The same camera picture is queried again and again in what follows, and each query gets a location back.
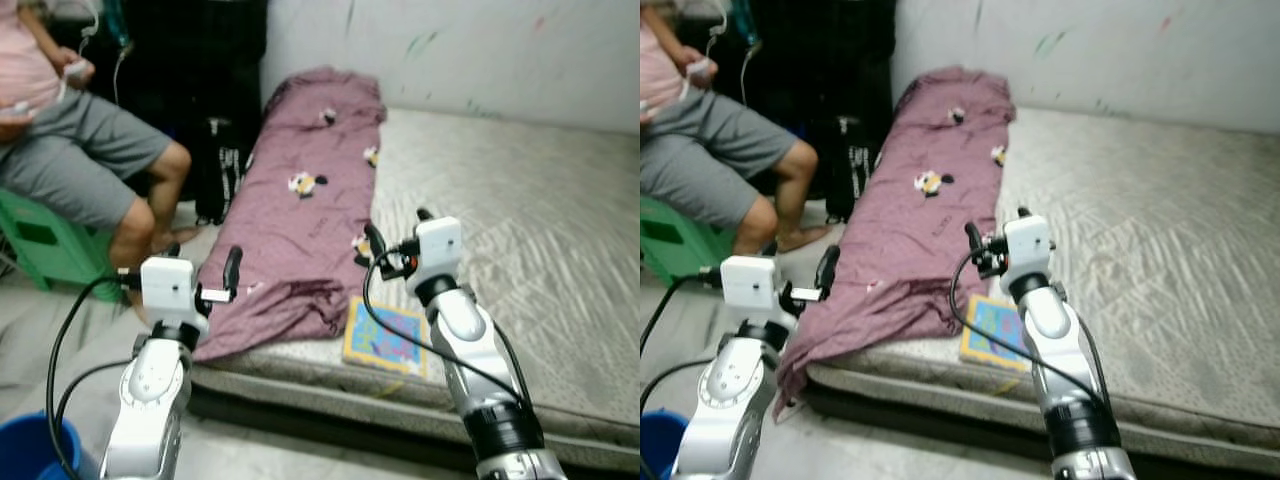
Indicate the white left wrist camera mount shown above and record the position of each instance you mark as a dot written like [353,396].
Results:
[168,288]
[750,288]

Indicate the white handheld controller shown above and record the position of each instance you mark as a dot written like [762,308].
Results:
[78,70]
[700,68]
[14,108]

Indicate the green plastic stool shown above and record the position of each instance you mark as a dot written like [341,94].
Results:
[680,245]
[50,245]

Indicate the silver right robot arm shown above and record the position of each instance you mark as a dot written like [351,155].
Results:
[480,370]
[1065,370]

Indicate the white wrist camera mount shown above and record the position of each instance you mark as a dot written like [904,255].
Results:
[440,248]
[1028,245]
[168,288]
[750,288]

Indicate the colourful children's board book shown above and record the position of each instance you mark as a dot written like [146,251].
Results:
[990,330]
[385,340]

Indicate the purple cartoon print blanket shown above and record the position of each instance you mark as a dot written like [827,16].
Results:
[910,240]
[290,230]

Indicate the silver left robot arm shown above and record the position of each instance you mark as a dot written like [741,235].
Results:
[150,400]
[725,400]

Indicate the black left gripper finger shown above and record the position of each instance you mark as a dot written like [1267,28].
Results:
[232,270]
[768,250]
[172,252]
[827,268]

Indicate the blue plastic basin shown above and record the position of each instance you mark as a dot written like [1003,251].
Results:
[660,450]
[30,450]

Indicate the grey patterned mattress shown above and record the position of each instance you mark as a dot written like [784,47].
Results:
[1150,230]
[520,230]

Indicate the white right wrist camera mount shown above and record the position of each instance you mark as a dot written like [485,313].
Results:
[440,248]
[1028,245]

